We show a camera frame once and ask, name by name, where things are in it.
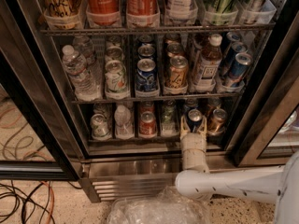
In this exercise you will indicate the clear plastic bag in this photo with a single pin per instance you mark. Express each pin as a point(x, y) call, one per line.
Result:
point(167, 207)

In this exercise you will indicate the white labelled bottle top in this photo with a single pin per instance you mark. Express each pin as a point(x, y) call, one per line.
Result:
point(179, 9)

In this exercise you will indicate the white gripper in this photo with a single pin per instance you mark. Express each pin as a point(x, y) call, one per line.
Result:
point(193, 142)

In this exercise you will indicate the water bottle behind middle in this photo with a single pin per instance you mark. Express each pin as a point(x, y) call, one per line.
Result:
point(85, 46)

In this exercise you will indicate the blue red bull can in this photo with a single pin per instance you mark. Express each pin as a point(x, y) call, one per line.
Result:
point(238, 69)

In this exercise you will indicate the white green can behind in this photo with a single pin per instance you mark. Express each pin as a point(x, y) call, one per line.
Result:
point(103, 109)

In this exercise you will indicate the left glass fridge door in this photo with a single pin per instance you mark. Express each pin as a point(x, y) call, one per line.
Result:
point(33, 77)

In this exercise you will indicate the orange lacroix can middle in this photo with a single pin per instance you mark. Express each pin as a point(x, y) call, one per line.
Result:
point(176, 73)

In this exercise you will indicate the steel fridge base grille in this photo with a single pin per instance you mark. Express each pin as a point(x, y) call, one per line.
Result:
point(139, 176)

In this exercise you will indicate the green can top shelf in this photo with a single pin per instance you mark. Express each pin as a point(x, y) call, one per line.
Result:
point(220, 12)

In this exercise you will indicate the red can behind bottom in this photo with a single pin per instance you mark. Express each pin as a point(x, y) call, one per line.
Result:
point(147, 106)

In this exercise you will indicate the blue pepsi can middle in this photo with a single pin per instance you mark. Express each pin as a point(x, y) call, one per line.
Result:
point(146, 75)

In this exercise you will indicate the water bottle bottom shelf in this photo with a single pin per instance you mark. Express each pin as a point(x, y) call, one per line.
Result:
point(124, 125)

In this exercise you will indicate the green can bottom shelf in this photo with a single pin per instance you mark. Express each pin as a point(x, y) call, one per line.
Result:
point(168, 116)

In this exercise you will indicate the right glass fridge door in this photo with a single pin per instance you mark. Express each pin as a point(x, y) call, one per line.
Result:
point(271, 140)

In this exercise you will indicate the white green can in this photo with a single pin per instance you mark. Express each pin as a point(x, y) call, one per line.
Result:
point(100, 130)
point(114, 53)
point(103, 109)
point(115, 75)

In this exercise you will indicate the yellow lacroix can top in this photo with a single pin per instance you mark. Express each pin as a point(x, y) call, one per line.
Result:
point(61, 12)

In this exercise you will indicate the white green can bottom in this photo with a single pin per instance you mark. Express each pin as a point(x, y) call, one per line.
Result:
point(100, 130)

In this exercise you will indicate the white green can middle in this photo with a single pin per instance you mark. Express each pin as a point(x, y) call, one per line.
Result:
point(115, 75)

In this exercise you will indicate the water bottle middle shelf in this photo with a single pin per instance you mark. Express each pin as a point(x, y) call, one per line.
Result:
point(81, 77)

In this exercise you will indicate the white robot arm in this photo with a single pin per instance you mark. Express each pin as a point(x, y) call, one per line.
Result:
point(278, 185)

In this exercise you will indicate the gold can bottom shelf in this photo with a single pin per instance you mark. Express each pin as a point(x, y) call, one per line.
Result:
point(216, 121)

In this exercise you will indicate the water bottle shelf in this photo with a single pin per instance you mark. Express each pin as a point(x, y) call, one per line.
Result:
point(124, 125)
point(81, 77)

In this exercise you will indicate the tea bottle white cap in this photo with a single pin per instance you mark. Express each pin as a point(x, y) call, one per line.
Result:
point(208, 62)

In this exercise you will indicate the red coca-cola can bottom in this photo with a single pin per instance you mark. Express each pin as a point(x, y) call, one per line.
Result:
point(147, 124)

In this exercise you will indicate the gold can behind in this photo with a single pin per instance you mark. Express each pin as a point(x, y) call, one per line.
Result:
point(212, 103)

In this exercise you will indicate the blue pepsi can behind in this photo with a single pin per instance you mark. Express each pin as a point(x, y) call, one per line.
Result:
point(189, 104)

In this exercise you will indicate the glass fridge door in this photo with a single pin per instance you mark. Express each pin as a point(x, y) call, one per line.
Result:
point(33, 77)
point(271, 140)

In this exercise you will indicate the green can shelf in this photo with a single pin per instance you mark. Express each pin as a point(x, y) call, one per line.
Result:
point(168, 116)
point(220, 12)

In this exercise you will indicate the blue pepsi can bottom shelf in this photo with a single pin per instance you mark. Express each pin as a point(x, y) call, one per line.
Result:
point(194, 119)

